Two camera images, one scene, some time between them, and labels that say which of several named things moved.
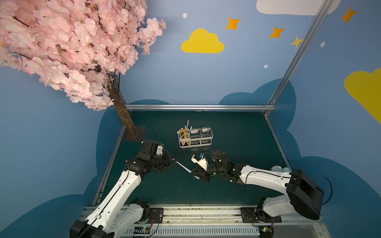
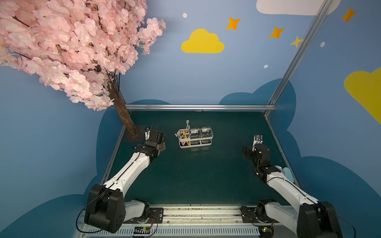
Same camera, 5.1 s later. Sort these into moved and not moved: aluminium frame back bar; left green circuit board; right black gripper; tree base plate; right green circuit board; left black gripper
Moved: left black gripper; right black gripper
Not moved: aluminium frame back bar; left green circuit board; tree base plate; right green circuit board
